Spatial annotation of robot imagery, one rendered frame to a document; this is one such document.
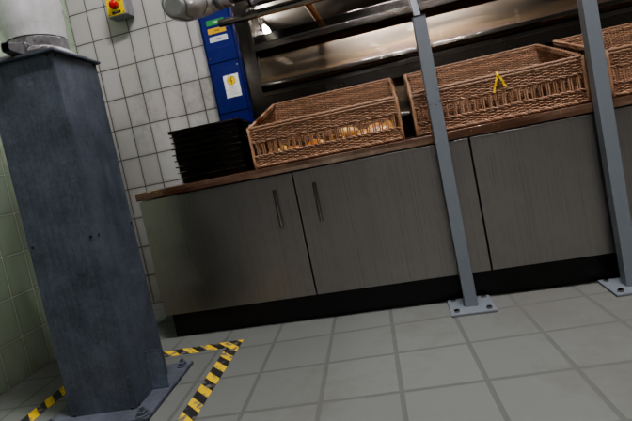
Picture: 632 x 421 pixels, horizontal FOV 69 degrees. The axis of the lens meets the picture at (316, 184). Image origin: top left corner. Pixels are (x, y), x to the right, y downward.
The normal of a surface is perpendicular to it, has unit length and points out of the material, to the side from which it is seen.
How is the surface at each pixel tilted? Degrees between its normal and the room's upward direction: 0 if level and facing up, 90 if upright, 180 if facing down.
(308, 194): 90
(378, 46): 70
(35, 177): 90
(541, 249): 90
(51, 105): 90
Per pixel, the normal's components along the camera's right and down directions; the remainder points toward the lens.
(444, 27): -0.23, -0.23
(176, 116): -0.18, 0.11
